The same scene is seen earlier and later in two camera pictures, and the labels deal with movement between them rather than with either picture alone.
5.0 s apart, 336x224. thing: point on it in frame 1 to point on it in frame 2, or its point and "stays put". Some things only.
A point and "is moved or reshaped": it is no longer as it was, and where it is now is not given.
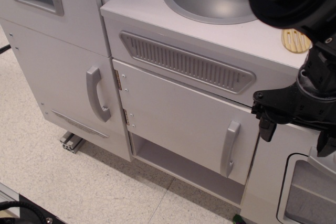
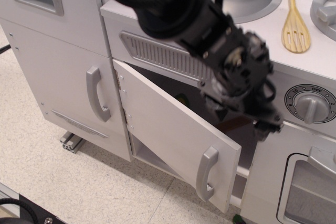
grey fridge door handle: [93, 75] stays put
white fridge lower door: [77, 88] stays put
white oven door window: [308, 194] stays put
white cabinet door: [214, 131] is moved or reshaped
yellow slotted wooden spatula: [295, 40] stays put
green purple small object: [238, 219] stays put
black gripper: [311, 99] to [242, 80]
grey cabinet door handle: [226, 157] to [204, 191]
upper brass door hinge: [119, 83] stays put
